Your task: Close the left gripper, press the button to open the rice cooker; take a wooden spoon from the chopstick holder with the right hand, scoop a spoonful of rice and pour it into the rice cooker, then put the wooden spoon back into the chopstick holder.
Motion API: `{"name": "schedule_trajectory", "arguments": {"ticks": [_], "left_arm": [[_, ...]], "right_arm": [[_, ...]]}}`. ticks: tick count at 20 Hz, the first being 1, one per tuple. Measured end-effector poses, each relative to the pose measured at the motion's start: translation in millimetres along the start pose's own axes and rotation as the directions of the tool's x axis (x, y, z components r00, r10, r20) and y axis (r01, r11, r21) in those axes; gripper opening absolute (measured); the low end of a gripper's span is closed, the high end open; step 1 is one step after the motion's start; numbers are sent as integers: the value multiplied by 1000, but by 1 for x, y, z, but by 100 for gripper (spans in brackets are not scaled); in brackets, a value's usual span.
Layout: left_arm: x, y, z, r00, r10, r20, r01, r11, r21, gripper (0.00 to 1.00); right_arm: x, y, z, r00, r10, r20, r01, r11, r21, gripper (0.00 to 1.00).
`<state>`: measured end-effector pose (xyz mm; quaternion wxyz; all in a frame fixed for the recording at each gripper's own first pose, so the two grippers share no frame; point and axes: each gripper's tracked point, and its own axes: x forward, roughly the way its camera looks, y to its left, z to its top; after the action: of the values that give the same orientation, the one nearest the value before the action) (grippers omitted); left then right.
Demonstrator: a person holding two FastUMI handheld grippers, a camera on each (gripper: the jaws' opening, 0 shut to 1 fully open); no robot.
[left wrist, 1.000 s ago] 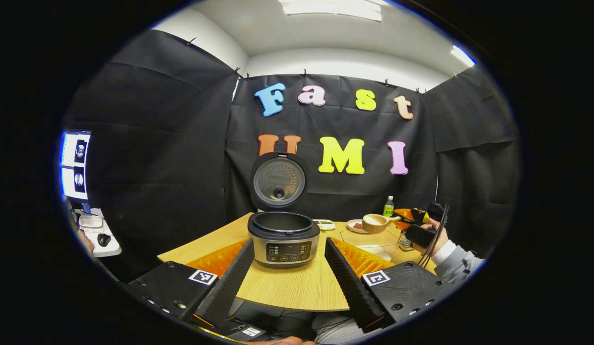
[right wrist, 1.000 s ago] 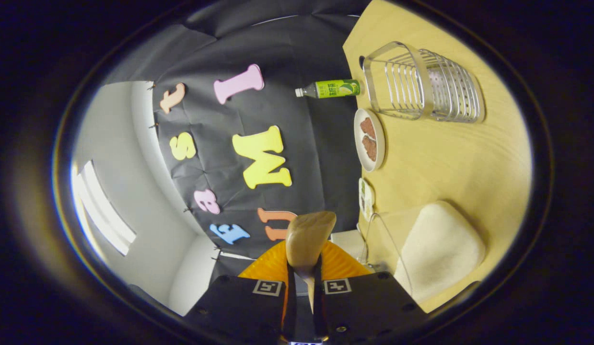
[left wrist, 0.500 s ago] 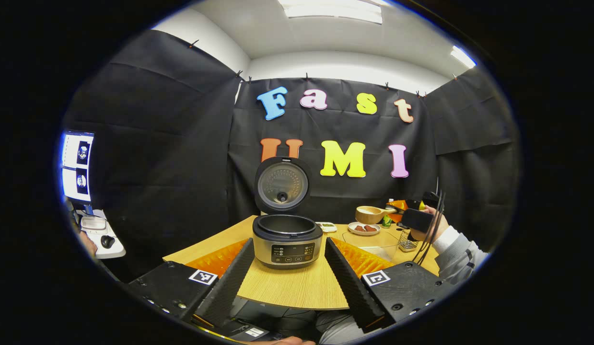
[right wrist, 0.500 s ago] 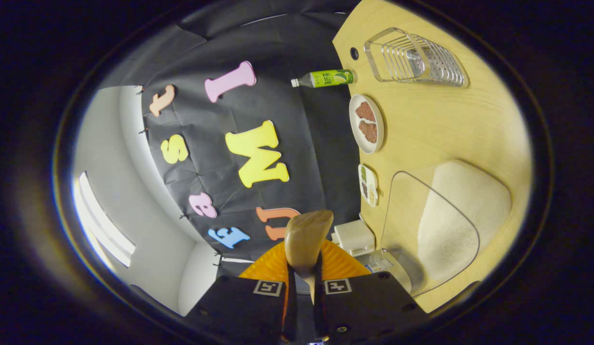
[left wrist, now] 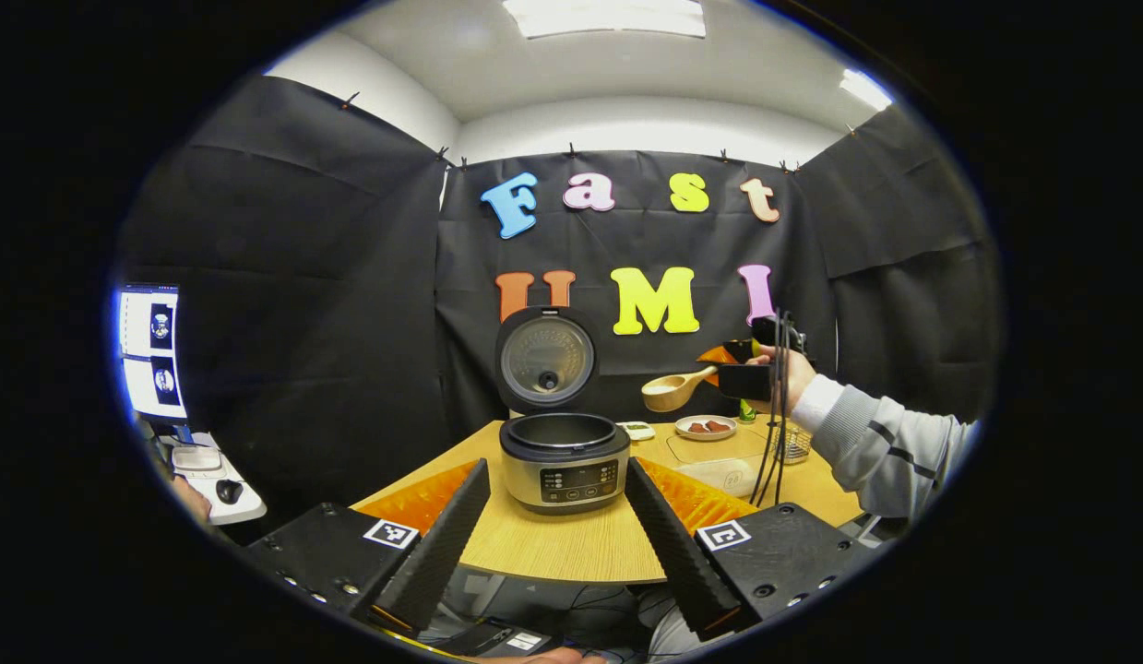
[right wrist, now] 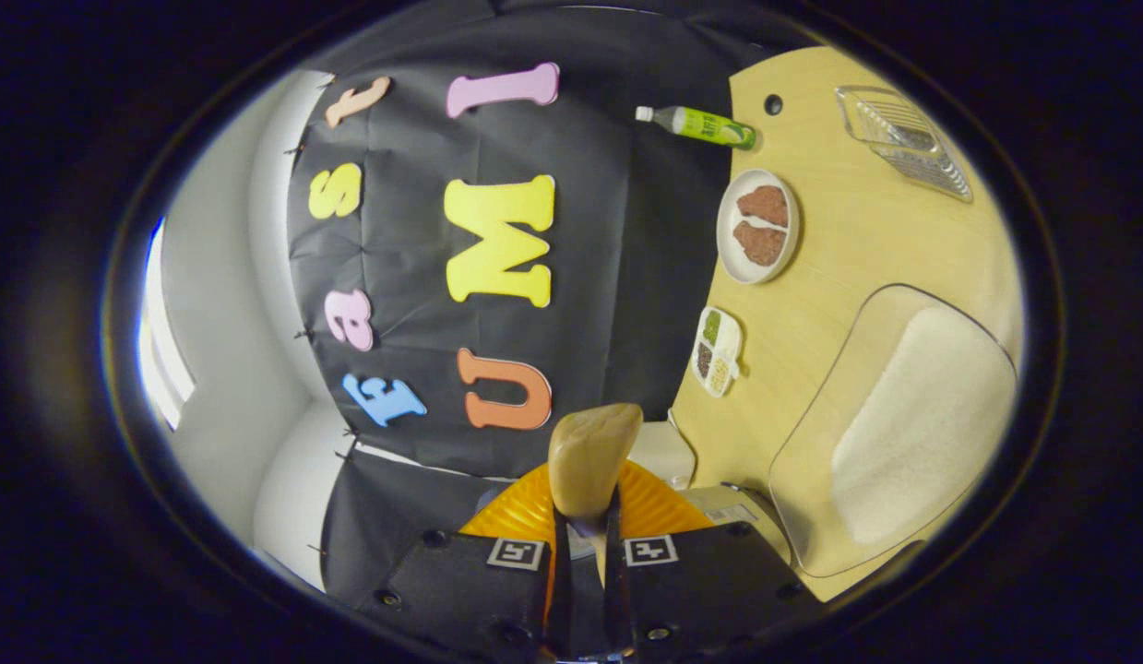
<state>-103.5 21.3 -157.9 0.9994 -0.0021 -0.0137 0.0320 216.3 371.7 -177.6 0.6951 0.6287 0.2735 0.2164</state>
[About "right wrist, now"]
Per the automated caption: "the divided white grain dish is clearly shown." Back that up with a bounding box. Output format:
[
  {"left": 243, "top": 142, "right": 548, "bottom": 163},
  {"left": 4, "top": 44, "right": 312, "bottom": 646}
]
[{"left": 691, "top": 306, "right": 744, "bottom": 399}]

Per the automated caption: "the green tea bottle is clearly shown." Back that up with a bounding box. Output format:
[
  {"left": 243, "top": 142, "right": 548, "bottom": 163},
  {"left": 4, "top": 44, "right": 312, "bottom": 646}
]
[{"left": 635, "top": 104, "right": 758, "bottom": 152}]

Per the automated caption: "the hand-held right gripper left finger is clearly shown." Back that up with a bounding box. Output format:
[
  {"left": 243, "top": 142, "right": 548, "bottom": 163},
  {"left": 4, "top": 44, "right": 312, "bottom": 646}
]
[{"left": 353, "top": 461, "right": 573, "bottom": 661}]

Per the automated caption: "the round white plate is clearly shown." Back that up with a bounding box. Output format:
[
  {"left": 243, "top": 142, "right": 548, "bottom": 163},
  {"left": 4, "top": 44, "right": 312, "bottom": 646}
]
[{"left": 716, "top": 169, "right": 802, "bottom": 285}]

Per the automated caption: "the large ceiling light panel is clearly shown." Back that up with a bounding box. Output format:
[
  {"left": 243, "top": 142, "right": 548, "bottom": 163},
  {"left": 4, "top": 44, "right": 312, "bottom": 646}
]
[{"left": 141, "top": 217, "right": 196, "bottom": 431}]

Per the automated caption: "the wooden spoon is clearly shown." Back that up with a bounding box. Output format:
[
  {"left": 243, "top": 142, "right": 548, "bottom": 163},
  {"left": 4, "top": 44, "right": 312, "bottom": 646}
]
[{"left": 547, "top": 403, "right": 645, "bottom": 591}]

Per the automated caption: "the black backdrop cloth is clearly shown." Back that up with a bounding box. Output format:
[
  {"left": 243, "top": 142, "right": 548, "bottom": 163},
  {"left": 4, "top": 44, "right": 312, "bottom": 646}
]
[{"left": 285, "top": 0, "right": 816, "bottom": 611}]

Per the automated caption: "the brown meat piece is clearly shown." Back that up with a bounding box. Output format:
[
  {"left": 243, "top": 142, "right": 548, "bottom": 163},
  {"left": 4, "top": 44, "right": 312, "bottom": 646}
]
[
  {"left": 737, "top": 184, "right": 791, "bottom": 230},
  {"left": 732, "top": 220, "right": 788, "bottom": 268}
]

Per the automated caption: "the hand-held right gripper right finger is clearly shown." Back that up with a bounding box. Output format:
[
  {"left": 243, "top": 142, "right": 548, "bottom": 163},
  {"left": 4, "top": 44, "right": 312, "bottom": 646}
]
[{"left": 602, "top": 461, "right": 822, "bottom": 661}]

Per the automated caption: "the wire chopstick holder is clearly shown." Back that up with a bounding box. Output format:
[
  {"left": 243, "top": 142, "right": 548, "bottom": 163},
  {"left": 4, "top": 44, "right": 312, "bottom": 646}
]
[{"left": 835, "top": 85, "right": 975, "bottom": 205}]

